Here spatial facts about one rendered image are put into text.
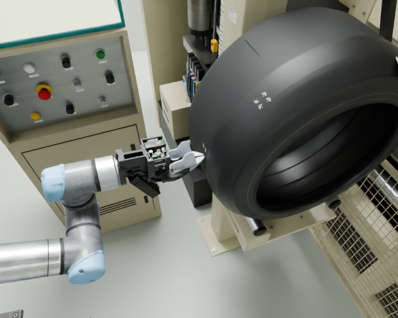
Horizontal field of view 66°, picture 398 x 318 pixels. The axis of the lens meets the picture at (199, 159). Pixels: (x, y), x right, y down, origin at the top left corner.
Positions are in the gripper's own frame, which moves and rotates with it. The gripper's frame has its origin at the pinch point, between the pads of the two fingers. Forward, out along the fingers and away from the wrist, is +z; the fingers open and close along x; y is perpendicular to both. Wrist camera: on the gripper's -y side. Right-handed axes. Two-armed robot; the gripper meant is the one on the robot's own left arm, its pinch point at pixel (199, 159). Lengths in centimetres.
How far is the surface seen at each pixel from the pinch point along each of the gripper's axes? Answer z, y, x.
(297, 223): 38, -35, -10
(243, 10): 19.2, 24.7, 25.3
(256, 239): 18.9, -32.0, -12.2
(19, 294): -80, -129, 35
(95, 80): -19, -14, 60
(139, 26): 40, -89, 249
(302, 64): 17.0, 27.5, -4.3
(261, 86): 10.0, 22.4, -2.9
